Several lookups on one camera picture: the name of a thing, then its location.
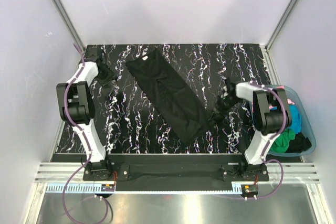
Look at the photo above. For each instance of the green t shirt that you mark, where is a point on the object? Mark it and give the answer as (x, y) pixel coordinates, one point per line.
(282, 143)

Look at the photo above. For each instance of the black t shirt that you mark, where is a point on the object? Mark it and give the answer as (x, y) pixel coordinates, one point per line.
(299, 144)
(176, 102)

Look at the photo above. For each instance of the pink t shirt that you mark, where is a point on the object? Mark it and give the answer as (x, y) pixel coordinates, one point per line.
(290, 102)

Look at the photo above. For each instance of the teal plastic laundry basket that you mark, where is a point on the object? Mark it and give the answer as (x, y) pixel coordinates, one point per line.
(305, 129)

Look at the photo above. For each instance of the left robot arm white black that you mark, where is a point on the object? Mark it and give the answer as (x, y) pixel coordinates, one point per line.
(76, 107)

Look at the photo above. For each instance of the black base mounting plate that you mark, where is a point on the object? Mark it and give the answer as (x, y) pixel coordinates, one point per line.
(192, 183)

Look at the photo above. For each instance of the aluminium rail profile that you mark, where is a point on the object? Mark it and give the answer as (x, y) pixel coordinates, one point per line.
(304, 173)

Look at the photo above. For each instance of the left aluminium frame post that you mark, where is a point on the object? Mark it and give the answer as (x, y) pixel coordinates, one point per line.
(68, 23)

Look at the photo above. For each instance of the right aluminium frame post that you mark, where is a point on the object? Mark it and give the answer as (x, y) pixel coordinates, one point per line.
(284, 18)

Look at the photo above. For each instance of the black t shirt in basket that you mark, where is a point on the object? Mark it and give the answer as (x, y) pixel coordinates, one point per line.
(299, 144)

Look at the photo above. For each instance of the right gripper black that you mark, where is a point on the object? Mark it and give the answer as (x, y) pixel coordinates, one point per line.
(219, 108)

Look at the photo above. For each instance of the aluminium frame post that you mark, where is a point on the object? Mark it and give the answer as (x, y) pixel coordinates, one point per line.
(284, 18)
(68, 23)

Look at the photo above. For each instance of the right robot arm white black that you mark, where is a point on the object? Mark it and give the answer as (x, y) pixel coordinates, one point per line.
(271, 116)

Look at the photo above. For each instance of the blue t shirt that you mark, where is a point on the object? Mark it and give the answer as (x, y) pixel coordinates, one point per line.
(296, 119)

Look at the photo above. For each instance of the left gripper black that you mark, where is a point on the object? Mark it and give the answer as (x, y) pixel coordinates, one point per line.
(105, 74)

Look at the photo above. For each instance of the white slotted cable duct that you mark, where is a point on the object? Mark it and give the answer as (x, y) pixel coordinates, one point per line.
(91, 188)

